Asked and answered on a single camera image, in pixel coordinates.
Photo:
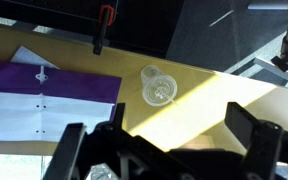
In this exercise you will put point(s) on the silver aluminium extrusion bar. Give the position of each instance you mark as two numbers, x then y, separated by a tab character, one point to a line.
277	71

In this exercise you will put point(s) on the clear plastic cup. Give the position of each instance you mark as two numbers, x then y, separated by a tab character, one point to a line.
159	88

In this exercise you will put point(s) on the purple cloth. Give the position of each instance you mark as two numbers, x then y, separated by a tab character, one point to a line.
80	86

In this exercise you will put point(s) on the loose white paper sheet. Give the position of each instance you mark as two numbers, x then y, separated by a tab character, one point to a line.
29	56

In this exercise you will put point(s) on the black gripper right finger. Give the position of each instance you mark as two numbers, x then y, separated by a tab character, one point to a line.
260	150

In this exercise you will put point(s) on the white sheet inside file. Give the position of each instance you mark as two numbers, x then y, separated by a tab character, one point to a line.
34	116

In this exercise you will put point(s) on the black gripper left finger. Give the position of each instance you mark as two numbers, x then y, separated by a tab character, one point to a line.
65	150

